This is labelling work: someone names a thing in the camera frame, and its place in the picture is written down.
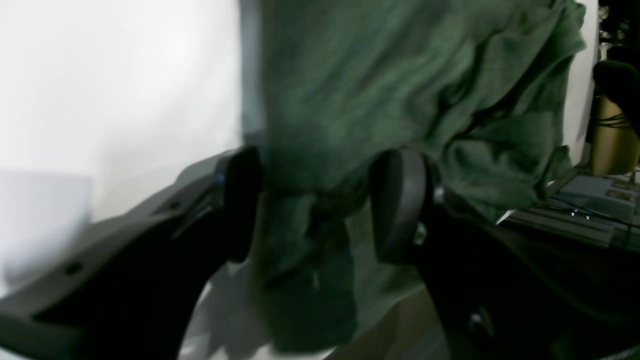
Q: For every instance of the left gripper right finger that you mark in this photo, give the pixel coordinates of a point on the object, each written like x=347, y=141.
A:
x=502, y=294

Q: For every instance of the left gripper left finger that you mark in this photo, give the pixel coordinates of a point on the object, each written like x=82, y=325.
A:
x=131, y=295

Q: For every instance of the green long-sleeve T-shirt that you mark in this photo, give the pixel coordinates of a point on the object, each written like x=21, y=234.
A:
x=479, y=86

